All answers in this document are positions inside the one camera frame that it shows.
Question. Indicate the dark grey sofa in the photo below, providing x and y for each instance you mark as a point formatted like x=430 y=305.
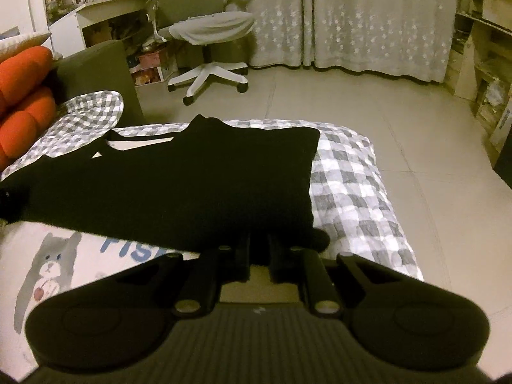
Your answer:
x=103 y=66

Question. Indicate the white desk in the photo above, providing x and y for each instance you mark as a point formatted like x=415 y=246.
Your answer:
x=67 y=33

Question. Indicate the grey office chair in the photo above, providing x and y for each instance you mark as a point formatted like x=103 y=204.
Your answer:
x=201 y=23

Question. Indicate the black and white raglan shirt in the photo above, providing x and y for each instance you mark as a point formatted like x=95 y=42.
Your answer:
x=81 y=274

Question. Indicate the grey star curtain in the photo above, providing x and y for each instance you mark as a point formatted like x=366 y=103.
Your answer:
x=393 y=37

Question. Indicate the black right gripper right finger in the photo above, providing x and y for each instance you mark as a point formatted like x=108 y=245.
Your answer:
x=327 y=287

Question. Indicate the red puffy cushion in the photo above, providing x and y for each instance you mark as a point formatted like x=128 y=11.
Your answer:
x=22 y=73
x=28 y=121

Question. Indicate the white striped pillow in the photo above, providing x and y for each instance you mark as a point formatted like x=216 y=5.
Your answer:
x=14 y=45

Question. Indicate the lower red puffy cushion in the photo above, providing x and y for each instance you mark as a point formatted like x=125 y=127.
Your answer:
x=28 y=121

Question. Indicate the grey checkered quilt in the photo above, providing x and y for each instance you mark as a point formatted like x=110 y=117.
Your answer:
x=349 y=199

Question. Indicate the upper red puffy cushion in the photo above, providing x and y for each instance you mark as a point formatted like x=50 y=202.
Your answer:
x=22 y=73

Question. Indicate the wooden shelf unit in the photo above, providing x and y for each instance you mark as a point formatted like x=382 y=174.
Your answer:
x=479 y=69

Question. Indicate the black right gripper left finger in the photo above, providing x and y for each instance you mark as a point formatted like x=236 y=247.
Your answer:
x=195 y=284

